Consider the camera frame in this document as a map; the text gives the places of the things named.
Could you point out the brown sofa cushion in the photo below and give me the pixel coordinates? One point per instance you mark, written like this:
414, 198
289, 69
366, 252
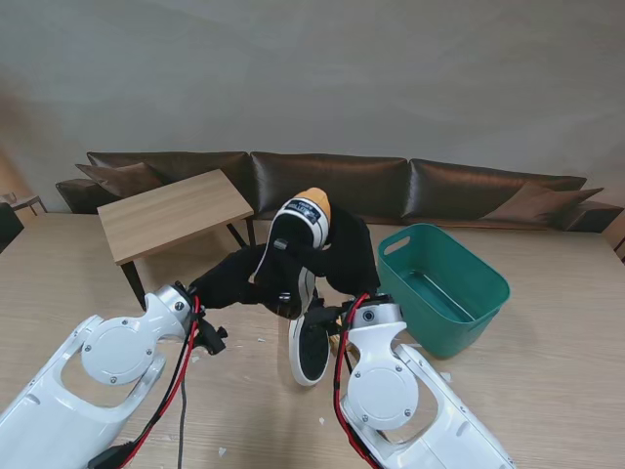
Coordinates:
537, 202
117, 178

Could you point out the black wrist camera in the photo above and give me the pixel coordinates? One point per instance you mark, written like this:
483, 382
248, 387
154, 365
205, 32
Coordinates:
212, 338
322, 315

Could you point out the yellow canvas sneaker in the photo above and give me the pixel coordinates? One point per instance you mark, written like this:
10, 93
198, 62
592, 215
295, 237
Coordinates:
310, 356
303, 215

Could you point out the green plastic basket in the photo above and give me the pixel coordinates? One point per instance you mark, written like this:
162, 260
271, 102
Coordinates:
439, 303

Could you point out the small wooden side table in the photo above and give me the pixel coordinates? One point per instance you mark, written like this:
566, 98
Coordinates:
29, 202

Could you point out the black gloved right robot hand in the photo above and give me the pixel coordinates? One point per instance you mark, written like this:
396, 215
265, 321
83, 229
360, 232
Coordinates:
351, 259

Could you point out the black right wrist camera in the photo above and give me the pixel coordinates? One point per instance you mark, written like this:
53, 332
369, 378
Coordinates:
322, 315

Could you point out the light wooden cabinet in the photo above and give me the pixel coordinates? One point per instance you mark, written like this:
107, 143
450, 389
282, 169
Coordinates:
616, 237

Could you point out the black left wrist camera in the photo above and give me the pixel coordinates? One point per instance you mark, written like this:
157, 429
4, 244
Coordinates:
212, 338

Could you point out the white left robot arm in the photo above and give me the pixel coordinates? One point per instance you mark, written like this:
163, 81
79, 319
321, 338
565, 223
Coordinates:
97, 381

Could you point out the small wooden black-legged bench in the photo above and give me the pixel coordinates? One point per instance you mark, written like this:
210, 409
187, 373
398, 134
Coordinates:
171, 215

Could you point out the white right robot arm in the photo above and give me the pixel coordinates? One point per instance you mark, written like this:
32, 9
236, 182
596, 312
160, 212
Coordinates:
390, 391

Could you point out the dark brown leather sofa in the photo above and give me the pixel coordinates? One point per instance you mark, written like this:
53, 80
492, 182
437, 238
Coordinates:
390, 185

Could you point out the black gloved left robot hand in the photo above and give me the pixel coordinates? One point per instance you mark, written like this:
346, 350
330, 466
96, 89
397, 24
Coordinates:
229, 283

